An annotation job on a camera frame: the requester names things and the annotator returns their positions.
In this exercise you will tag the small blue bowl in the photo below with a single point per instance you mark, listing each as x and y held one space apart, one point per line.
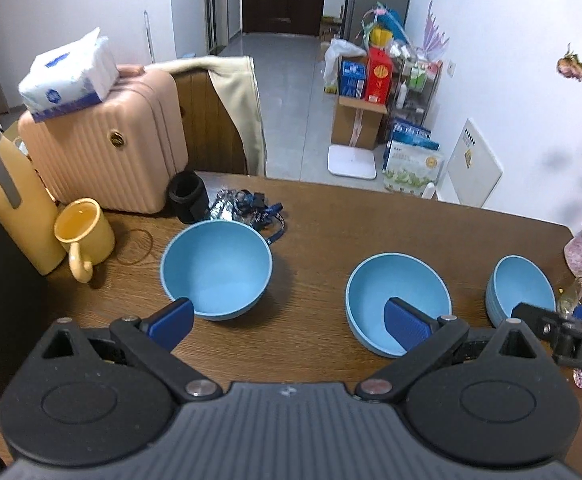
516 280

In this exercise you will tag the large blue bowl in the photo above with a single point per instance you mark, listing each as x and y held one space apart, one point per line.
216 265

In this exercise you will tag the blue white carton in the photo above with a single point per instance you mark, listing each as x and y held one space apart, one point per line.
411 132

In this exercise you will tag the white bathroom scale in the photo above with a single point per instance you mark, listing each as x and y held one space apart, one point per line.
351 161

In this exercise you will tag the blue plastic bag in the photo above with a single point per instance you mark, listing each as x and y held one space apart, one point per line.
386 20

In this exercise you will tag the blue white tissue pack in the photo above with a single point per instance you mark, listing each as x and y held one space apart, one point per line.
71 80

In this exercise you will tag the white wall socket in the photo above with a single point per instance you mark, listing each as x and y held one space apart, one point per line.
451 68

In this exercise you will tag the black rectangular appliance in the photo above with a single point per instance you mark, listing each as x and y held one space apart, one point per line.
1 335

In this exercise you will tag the small white bottle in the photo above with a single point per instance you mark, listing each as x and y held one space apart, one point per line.
428 191

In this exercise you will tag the pink suitcase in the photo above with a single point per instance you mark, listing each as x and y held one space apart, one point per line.
96 160

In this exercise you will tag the medium blue bowl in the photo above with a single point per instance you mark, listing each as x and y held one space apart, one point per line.
366 300

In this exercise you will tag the drinking glass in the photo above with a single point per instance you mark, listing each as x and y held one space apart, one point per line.
573 295

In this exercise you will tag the yellow thermos jug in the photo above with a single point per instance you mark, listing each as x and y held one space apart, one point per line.
21 220

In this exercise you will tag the brown rubber band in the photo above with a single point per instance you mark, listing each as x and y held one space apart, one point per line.
153 246

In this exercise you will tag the red box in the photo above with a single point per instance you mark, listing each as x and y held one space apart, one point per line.
378 77

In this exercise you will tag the sliding glass door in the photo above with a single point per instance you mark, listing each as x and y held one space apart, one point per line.
218 10

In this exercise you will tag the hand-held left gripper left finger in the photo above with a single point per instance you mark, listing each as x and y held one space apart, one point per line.
173 322

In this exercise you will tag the purple wing wall decoration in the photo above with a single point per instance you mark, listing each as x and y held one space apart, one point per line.
433 35

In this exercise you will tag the green white carton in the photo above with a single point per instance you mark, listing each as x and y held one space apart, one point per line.
411 167

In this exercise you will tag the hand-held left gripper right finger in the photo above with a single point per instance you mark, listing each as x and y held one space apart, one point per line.
406 322

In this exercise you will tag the wooden chair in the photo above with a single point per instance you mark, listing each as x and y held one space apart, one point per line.
206 125

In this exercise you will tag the white plastic bag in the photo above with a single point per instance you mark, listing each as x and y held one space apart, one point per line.
336 55

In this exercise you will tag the white board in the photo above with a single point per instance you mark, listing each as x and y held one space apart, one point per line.
473 165

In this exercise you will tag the cardboard box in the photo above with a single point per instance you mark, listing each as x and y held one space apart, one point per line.
356 125

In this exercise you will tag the beige jacket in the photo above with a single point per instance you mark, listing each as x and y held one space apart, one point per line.
236 110

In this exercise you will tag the black cylindrical cup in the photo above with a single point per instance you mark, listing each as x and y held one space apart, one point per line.
191 205

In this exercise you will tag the yellow mug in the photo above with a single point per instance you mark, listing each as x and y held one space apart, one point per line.
101 240

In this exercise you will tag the yellow packet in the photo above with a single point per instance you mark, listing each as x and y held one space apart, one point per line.
383 39

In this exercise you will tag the blue box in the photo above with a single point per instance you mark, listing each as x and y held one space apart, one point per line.
352 80

